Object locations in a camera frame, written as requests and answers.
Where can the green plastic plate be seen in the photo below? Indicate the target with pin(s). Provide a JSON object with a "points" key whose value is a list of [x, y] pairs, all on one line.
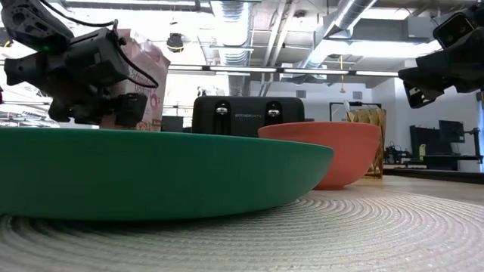
{"points": [[151, 174]]}

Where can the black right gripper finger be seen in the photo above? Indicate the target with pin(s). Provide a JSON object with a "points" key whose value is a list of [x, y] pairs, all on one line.
{"points": [[431, 96]]}

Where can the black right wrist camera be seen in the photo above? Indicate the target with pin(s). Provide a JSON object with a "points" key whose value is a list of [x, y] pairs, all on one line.
{"points": [[453, 28]]}

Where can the silver ventilation duct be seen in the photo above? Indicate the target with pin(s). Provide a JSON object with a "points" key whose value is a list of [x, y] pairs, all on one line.
{"points": [[232, 30]]}

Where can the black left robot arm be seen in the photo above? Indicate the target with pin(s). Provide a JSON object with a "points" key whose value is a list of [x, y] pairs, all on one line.
{"points": [[26, 22]]}

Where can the black computer monitor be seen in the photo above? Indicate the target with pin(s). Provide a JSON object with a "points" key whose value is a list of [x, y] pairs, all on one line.
{"points": [[452, 131]]}

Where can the black ceiling dome camera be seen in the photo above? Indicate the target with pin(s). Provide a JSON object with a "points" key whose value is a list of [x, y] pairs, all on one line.
{"points": [[175, 42]]}

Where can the red plastic bowl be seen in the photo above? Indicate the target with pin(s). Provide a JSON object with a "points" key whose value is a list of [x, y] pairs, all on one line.
{"points": [[340, 151]]}

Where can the black four-slot toaster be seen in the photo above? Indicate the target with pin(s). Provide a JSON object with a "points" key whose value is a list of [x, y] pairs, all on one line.
{"points": [[246, 115]]}

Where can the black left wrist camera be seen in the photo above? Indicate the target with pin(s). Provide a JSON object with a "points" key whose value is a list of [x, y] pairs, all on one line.
{"points": [[98, 56]]}

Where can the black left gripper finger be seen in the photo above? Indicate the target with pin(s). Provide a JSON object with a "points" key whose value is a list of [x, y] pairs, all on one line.
{"points": [[132, 109], [60, 111]]}

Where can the white round woven placemat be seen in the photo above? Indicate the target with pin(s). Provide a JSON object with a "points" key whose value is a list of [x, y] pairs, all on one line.
{"points": [[302, 242]]}

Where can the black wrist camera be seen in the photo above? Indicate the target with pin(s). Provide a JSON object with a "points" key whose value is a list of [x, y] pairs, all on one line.
{"points": [[453, 28], [98, 56]]}

